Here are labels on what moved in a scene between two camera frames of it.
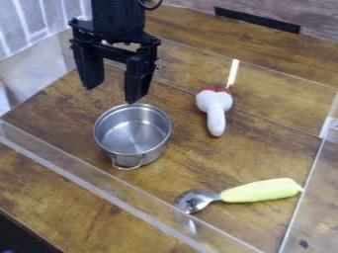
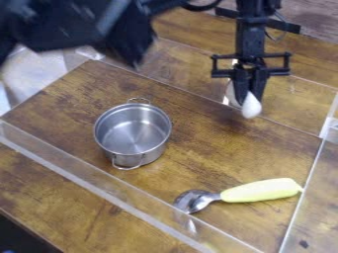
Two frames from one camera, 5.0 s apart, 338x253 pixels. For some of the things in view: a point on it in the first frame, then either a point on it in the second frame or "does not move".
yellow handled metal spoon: (193, 200) does not move
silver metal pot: (132, 132) does not move
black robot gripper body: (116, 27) -> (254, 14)
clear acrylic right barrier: (313, 229) does not move
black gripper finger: (90, 64) -> (242, 82)
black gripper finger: (138, 75) -> (258, 82)
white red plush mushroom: (214, 100) -> (251, 105)
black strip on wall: (258, 20) does not move
